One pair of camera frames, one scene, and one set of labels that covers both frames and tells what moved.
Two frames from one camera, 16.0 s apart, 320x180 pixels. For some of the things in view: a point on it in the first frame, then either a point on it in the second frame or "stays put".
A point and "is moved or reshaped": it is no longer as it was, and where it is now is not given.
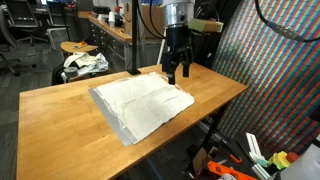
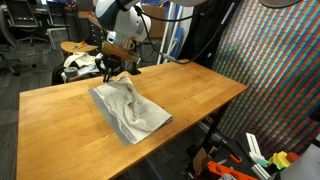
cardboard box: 153,19 stays put
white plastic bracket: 255,151 stays put
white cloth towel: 138,106 is moved or reshaped
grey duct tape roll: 71,72 stays put
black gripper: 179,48 → 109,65
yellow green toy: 280,159 stays put
